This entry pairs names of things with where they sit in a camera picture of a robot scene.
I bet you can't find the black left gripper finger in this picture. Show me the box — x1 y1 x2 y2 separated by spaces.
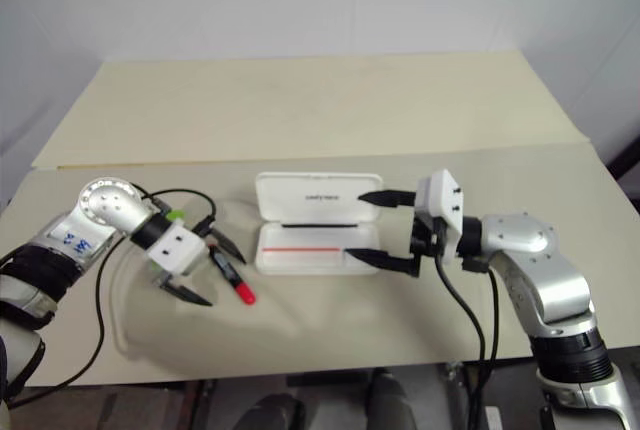
160 279 215 308
208 227 247 265

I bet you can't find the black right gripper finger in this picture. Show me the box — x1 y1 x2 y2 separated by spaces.
356 189 418 210
344 247 424 278

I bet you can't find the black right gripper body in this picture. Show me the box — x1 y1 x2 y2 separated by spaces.
408 203 452 265

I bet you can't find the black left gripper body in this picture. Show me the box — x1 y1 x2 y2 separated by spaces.
149 217 217 292

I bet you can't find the black marker with red cap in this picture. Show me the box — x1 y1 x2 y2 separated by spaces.
209 245 257 306

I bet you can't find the white open pencil case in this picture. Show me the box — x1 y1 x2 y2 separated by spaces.
253 170 386 277

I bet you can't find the short black left wrist cable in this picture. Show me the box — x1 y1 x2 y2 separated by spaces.
142 187 218 234

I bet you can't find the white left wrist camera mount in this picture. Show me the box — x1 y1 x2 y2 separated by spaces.
146 224 208 275

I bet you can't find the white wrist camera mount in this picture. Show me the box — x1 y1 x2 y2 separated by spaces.
146 224 208 275
416 167 466 265

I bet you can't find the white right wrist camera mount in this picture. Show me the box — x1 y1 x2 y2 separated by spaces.
416 167 466 265

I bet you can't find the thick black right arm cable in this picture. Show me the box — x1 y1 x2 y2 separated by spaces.
433 252 487 430

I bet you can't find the long black left arm cable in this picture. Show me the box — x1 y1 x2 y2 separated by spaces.
0 242 121 409

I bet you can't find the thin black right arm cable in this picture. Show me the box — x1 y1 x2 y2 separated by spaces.
480 267 501 369

